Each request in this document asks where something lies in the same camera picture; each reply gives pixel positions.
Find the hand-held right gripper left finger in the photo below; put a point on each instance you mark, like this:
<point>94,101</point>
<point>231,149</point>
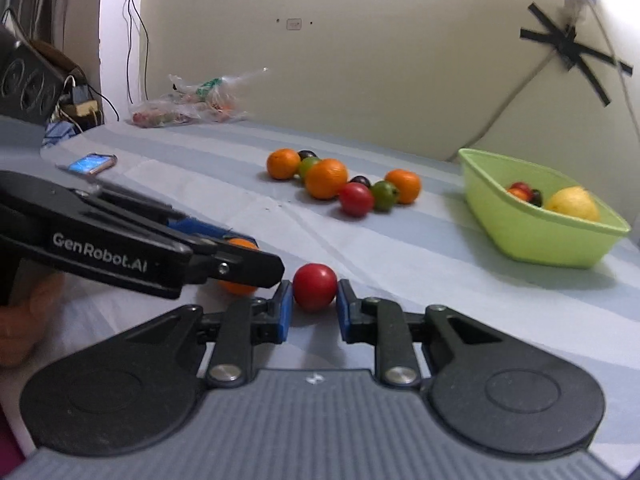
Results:
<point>283,310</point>

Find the small red apple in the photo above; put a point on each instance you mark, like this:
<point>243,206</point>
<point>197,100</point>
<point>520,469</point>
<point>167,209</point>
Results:
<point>314,287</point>

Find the mandarin orange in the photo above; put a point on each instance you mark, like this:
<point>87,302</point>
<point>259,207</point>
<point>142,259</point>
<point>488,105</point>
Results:
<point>404,186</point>
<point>326,178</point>
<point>281,164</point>
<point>239,287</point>

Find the black charger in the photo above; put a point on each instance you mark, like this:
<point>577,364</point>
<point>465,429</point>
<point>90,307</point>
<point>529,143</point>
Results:
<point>85,102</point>

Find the dark plum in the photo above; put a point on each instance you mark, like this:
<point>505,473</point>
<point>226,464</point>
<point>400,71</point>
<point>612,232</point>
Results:
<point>308,154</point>
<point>360,181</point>
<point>536,198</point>

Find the red nectarine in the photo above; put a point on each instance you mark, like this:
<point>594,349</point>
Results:
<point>519,193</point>

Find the clear plastic bag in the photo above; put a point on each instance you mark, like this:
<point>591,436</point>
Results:
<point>200,105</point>

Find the blue cloth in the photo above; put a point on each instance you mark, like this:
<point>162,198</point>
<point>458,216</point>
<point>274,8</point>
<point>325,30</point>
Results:
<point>55,135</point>

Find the black plastic device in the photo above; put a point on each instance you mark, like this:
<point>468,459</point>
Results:
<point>25,80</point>

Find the green lime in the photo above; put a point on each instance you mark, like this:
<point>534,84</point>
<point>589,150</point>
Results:
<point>385,196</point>
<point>307,166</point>

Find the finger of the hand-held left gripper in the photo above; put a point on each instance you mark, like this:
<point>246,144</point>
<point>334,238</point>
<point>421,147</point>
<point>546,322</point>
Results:
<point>250,267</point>
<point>200,227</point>

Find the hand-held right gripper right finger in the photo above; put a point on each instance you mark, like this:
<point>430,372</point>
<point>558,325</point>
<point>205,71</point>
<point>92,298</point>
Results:
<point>344,310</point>

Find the green plastic basket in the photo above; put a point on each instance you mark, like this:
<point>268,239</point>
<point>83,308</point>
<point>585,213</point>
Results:
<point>525,230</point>

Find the white wall plate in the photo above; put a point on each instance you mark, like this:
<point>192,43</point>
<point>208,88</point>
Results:
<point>293,24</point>

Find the red tomato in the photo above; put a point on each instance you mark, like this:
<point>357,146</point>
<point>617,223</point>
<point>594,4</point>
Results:
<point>356,199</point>

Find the yellow lemon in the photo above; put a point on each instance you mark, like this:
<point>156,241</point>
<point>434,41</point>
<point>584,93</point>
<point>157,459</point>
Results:
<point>572,203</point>

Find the striped bed sheet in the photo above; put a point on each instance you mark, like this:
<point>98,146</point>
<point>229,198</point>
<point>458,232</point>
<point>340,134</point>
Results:
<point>450,300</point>

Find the black tape cross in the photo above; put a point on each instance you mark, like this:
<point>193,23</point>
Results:
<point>570,45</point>

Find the person's left hand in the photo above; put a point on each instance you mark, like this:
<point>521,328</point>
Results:
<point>30,330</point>

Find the smartphone in clear case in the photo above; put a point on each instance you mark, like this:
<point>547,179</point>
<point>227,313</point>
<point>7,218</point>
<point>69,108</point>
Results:
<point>90,164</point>

